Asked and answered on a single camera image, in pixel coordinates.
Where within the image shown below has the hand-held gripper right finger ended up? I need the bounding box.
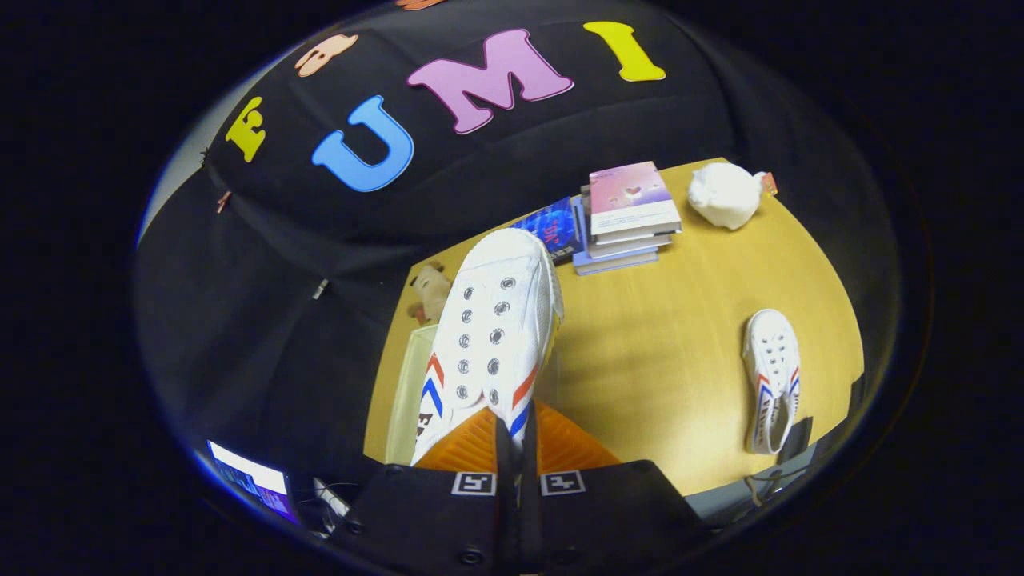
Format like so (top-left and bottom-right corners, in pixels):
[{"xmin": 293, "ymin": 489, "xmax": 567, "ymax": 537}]
[{"xmin": 522, "ymin": 402, "xmax": 713, "ymax": 576}]

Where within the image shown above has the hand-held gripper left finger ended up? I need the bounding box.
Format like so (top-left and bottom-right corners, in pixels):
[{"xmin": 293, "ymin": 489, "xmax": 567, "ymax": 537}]
[{"xmin": 330, "ymin": 404, "xmax": 519, "ymax": 576}]

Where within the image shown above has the cream storage box with lid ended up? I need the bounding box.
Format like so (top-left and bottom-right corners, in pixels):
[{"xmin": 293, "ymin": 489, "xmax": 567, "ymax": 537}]
[{"xmin": 384, "ymin": 322, "xmax": 441, "ymax": 466}]

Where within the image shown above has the white canvas shoe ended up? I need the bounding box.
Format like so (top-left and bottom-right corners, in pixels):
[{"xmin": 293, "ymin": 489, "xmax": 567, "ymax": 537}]
[
  {"xmin": 410, "ymin": 228, "xmax": 565, "ymax": 466},
  {"xmin": 742, "ymin": 309, "xmax": 802, "ymax": 455}
]

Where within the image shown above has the brown plush dog toy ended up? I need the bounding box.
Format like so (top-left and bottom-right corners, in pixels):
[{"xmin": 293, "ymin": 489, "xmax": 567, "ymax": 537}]
[{"xmin": 406, "ymin": 262, "xmax": 453, "ymax": 325}]

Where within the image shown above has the lit computer monitor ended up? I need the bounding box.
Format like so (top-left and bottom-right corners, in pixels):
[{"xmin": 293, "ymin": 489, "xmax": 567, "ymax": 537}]
[{"xmin": 206, "ymin": 438, "xmax": 301, "ymax": 525}]

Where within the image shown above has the pale lavender book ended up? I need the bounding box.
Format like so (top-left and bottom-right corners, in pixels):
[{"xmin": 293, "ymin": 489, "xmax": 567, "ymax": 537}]
[{"xmin": 570, "ymin": 196, "xmax": 661, "ymax": 277}]

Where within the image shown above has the blue cover book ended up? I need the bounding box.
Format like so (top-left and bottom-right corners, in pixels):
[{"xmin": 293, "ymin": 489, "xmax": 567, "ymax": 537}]
[{"xmin": 510, "ymin": 196, "xmax": 585, "ymax": 265}]

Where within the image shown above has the white paperback book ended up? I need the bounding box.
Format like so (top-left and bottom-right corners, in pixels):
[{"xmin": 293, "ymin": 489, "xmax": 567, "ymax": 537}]
[{"xmin": 592, "ymin": 232, "xmax": 673, "ymax": 258}]

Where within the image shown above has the black backdrop cloth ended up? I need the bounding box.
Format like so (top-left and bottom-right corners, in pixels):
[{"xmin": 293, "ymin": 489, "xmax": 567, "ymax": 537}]
[{"xmin": 132, "ymin": 0, "xmax": 905, "ymax": 497}]

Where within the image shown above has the pink cover book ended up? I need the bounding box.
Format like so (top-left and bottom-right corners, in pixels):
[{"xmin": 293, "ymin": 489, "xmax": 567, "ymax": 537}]
[{"xmin": 588, "ymin": 162, "xmax": 683, "ymax": 245}]

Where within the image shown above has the white plush toy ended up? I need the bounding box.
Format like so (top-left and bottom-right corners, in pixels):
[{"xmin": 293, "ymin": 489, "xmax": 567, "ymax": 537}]
[{"xmin": 686, "ymin": 162, "xmax": 778, "ymax": 231}]

